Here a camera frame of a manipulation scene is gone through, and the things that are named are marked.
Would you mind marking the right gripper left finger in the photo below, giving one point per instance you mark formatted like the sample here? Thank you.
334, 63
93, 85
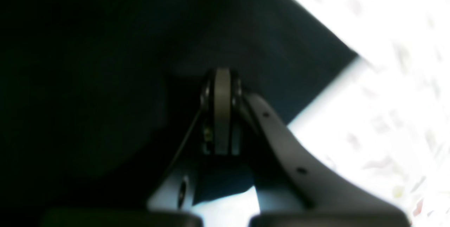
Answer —
176, 190

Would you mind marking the terrazzo patterned tablecloth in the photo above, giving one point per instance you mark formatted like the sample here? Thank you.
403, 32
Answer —
384, 123

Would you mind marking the black t-shirt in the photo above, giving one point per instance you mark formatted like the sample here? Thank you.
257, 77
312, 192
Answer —
95, 94

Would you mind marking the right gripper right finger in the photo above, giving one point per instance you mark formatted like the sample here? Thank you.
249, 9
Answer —
294, 189

